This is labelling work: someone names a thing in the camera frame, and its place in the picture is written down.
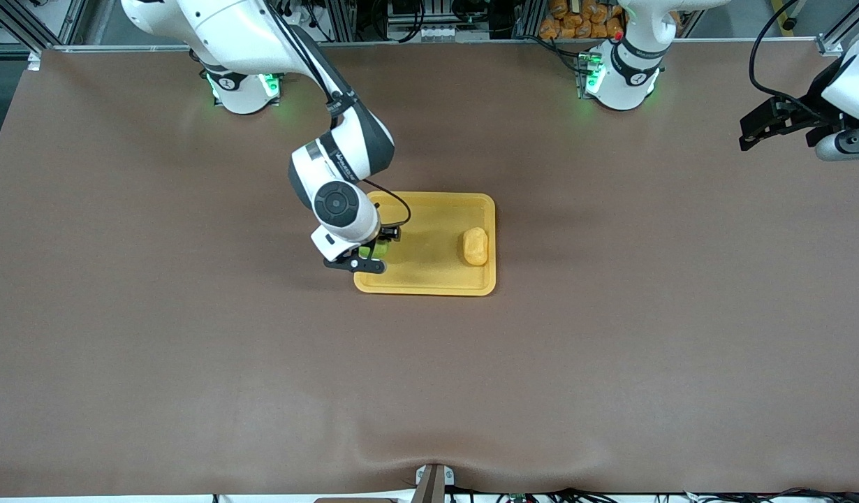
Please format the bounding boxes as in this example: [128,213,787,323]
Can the yellow potato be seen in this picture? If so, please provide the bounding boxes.
[462,227,489,267]

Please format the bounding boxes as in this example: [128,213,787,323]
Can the yellow plastic tray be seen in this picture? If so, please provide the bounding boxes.
[353,191,497,297]

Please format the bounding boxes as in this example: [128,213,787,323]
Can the orange packaged food pile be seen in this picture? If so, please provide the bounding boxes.
[539,0,626,40]

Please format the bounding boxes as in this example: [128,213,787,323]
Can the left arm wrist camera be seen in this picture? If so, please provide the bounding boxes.
[816,129,859,162]

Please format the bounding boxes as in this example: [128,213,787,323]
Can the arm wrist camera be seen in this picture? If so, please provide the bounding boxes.
[816,129,859,162]
[323,254,388,275]

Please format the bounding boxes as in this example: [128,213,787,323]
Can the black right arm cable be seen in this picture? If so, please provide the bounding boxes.
[265,0,411,228]

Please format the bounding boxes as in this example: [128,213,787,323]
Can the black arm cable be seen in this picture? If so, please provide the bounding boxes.
[749,0,825,107]
[265,0,411,228]

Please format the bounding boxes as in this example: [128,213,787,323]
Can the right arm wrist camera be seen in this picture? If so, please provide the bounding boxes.
[323,254,388,275]

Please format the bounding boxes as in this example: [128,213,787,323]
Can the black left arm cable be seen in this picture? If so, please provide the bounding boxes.
[749,0,825,107]

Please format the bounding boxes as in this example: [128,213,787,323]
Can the silver table edge rail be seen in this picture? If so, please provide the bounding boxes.
[35,38,832,53]

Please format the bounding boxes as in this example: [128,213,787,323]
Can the silver aluminium frame post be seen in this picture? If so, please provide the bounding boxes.
[513,0,543,40]
[325,0,358,43]

